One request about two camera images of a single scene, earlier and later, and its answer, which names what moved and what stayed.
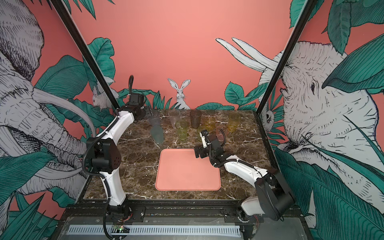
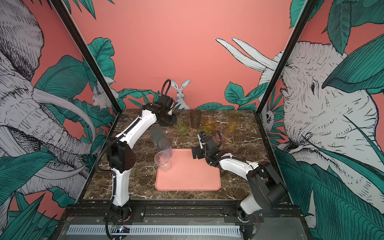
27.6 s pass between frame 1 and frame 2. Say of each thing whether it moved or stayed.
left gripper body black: moved
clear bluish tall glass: moved
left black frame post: stayed
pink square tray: stayed
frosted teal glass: stayed
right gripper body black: stayed
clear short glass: moved
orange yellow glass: stayed
